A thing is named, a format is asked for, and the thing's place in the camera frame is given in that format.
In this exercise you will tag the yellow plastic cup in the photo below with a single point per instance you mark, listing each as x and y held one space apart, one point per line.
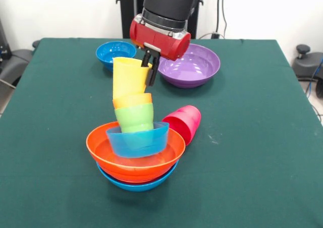
128 79

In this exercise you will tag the small orange-red bowl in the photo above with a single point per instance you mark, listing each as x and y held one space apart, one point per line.
136 183

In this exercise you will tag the orange plastic cup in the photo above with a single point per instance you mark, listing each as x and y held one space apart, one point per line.
132 102

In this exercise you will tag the pink plastic cup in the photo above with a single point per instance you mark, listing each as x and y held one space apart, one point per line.
188 124

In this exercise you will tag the green plastic cup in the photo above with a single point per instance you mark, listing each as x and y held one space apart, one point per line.
135 118

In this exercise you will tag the small light blue bowl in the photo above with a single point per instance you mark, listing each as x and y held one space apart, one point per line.
137 144

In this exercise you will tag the black equipment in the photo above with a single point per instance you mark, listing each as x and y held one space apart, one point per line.
3 41

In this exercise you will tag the dark green tablecloth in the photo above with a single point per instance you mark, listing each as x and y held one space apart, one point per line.
50 162

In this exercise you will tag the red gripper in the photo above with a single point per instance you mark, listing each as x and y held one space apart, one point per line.
161 44

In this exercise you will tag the small dark blue bowl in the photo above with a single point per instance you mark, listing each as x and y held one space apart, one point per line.
111 52

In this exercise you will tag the large light blue bowl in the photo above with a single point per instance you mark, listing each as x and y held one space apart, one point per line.
136 187

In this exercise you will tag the wide orange-red bowl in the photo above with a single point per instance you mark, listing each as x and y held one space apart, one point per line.
136 171

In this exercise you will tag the purple plastic bowl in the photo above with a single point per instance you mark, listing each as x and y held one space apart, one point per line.
191 69

